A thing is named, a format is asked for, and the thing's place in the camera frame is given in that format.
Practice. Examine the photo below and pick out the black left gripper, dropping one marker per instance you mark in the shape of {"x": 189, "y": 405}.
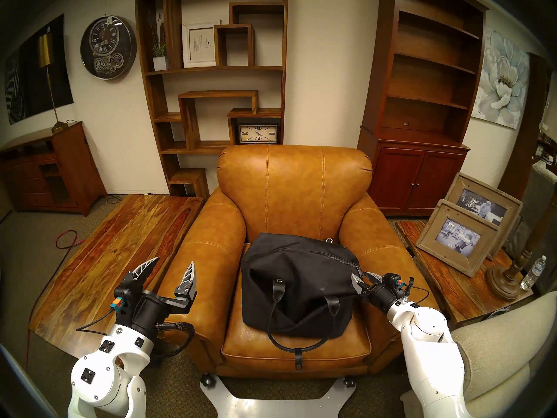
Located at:
{"x": 148, "y": 310}

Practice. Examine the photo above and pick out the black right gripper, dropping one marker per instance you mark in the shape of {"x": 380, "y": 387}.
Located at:
{"x": 385, "y": 293}

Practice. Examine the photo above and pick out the black zipper duffel bag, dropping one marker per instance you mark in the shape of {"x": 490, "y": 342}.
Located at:
{"x": 300, "y": 282}

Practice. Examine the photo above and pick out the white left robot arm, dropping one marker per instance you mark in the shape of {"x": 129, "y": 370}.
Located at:
{"x": 104, "y": 373}

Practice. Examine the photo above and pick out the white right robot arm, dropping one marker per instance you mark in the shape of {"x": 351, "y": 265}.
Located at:
{"x": 431, "y": 356}

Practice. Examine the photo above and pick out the open wooden shelf unit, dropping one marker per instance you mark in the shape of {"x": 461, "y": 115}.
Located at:
{"x": 159, "y": 95}

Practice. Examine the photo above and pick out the wood slab coffee table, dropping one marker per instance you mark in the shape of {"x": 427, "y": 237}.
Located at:
{"x": 113, "y": 247}

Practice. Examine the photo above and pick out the rustic wooden side table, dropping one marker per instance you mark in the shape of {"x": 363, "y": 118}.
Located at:
{"x": 457, "y": 291}

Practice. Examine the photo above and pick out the black caster knob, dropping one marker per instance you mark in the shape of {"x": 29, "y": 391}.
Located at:
{"x": 349, "y": 382}
{"x": 208, "y": 379}

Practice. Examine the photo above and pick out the cherry wood bookcase hutch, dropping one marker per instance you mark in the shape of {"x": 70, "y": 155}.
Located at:
{"x": 417, "y": 173}

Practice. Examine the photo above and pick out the tan leather armchair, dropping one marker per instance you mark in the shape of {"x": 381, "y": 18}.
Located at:
{"x": 296, "y": 182}

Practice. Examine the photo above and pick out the turned wood table lamp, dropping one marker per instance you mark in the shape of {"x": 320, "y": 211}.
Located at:
{"x": 502, "y": 282}

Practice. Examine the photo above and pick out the brown wooden console cabinet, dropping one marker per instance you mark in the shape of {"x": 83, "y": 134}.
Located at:
{"x": 76, "y": 169}

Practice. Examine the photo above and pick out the beige fabric sofa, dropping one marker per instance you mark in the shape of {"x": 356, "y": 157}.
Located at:
{"x": 500, "y": 347}

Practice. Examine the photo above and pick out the clear plastic water bottle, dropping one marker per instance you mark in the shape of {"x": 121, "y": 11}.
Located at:
{"x": 533, "y": 274}

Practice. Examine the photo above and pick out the rectangular mantel clock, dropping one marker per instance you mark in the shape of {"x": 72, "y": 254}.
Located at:
{"x": 258, "y": 133}

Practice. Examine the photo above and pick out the grey upholstered chair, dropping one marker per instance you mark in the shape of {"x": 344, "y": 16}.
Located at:
{"x": 537, "y": 190}

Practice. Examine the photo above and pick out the small potted plant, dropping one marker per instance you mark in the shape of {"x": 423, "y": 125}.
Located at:
{"x": 160, "y": 62}

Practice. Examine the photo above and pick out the white framed document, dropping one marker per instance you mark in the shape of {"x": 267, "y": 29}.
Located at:
{"x": 198, "y": 45}

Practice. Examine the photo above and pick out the white flower canvas painting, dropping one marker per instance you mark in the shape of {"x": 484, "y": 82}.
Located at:
{"x": 500, "y": 79}

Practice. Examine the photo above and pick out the gold shade brass lamp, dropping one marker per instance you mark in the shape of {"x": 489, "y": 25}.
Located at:
{"x": 45, "y": 49}

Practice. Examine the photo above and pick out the small grey wood photo frame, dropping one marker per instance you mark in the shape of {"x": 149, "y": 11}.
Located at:
{"x": 435, "y": 251}

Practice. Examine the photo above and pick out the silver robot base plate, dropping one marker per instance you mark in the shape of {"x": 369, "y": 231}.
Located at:
{"x": 278, "y": 406}

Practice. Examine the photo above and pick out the large grey wood photo frame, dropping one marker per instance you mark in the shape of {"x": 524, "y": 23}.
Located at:
{"x": 511, "y": 199}

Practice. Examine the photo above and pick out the round black wall clock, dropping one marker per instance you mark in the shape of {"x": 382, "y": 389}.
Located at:
{"x": 108, "y": 47}

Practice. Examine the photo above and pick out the dark zebra wall art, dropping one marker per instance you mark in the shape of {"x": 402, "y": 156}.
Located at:
{"x": 26, "y": 82}

